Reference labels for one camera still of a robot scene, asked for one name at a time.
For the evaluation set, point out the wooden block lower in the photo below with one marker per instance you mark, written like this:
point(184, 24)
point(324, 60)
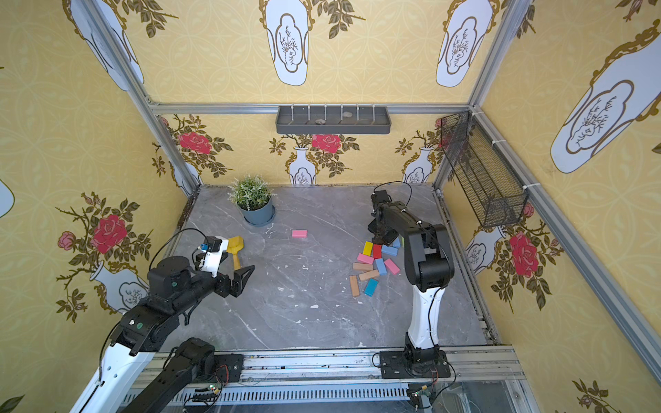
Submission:
point(354, 286)

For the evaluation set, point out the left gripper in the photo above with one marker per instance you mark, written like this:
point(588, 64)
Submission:
point(227, 284)

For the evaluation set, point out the teal block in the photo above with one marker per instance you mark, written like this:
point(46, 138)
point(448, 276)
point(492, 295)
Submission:
point(371, 287)

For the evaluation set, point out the light blue block lower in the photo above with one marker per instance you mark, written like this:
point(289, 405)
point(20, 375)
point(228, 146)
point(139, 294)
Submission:
point(380, 266)

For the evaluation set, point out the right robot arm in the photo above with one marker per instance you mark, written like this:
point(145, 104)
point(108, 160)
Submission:
point(428, 267)

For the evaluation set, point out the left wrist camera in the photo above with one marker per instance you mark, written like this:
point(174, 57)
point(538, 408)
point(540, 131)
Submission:
point(210, 255)

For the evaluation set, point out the potted green plant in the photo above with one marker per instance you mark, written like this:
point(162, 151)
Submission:
point(252, 196)

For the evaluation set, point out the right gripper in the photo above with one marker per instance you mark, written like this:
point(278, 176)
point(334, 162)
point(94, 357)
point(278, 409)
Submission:
point(380, 227)

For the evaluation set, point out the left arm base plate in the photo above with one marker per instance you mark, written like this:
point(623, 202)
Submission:
point(226, 368)

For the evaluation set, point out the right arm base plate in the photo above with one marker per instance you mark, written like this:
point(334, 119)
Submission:
point(397, 364)

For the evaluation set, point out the yellow block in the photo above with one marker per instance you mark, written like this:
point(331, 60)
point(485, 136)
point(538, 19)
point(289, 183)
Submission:
point(368, 249)

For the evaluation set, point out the grey wall shelf tray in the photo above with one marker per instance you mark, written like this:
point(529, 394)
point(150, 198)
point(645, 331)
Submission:
point(367, 119)

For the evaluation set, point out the left circuit board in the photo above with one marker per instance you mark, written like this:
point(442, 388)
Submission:
point(208, 395)

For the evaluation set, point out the right circuit board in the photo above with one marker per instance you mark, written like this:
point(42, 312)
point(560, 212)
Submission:
point(420, 396)

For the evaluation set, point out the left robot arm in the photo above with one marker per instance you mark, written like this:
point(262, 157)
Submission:
point(176, 289)

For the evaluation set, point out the circuit board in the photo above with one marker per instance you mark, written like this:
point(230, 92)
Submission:
point(420, 396)
point(208, 395)

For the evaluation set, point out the wooden block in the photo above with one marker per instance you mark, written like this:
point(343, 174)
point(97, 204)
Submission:
point(363, 267)
point(354, 286)
point(369, 275)

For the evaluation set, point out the light blue block middle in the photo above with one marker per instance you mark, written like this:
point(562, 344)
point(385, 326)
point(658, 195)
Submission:
point(389, 250)

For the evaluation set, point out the wooden block middle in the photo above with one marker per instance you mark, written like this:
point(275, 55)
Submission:
point(369, 275)

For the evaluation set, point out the black wire mesh basket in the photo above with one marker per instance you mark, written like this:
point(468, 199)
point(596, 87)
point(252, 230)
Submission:
point(492, 188)

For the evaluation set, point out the aluminium front rail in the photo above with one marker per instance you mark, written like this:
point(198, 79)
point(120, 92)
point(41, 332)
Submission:
point(339, 375)

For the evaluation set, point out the yellow toy shovel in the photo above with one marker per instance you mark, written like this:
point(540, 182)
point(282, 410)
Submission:
point(234, 246)

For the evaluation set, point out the wooden block upper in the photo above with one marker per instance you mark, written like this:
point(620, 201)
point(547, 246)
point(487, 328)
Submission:
point(363, 267)

